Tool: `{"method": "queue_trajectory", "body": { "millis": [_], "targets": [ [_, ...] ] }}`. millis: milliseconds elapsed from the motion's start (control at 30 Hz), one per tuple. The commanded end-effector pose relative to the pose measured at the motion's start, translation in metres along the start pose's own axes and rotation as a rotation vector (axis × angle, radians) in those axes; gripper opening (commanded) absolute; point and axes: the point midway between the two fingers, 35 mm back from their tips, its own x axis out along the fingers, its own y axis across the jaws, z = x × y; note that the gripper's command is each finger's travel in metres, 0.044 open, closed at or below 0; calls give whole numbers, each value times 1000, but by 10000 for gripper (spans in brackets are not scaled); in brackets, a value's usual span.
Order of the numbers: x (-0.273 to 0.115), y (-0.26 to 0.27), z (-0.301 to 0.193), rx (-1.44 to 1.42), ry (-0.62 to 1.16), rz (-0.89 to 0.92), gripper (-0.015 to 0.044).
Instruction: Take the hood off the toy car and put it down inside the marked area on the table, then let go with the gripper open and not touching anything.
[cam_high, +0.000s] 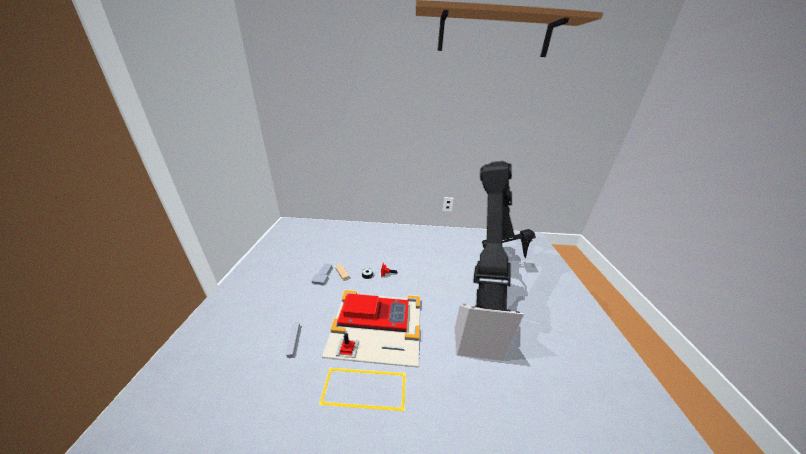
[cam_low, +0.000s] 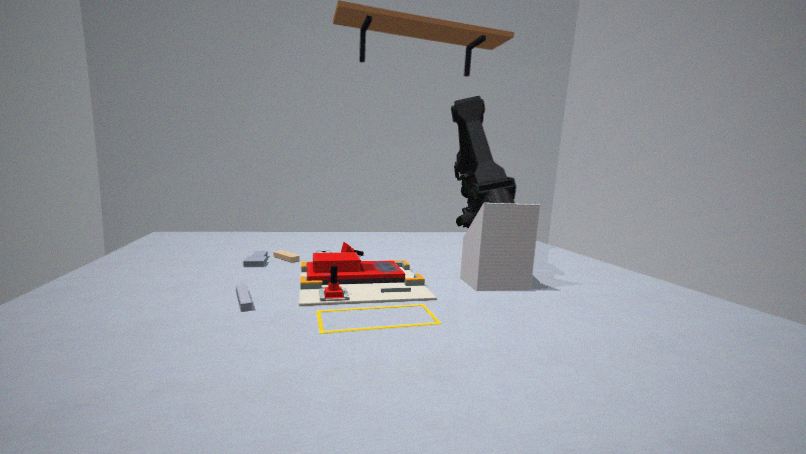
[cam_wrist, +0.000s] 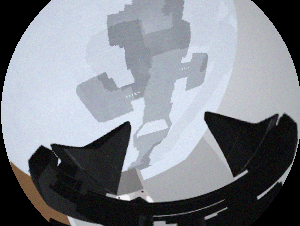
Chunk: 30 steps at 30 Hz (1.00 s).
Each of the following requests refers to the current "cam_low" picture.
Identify tan rectangular block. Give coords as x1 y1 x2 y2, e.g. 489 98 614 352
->
273 250 300 262

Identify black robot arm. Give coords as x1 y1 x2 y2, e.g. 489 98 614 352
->
451 96 517 206

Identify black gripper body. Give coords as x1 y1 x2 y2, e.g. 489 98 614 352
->
456 193 482 227

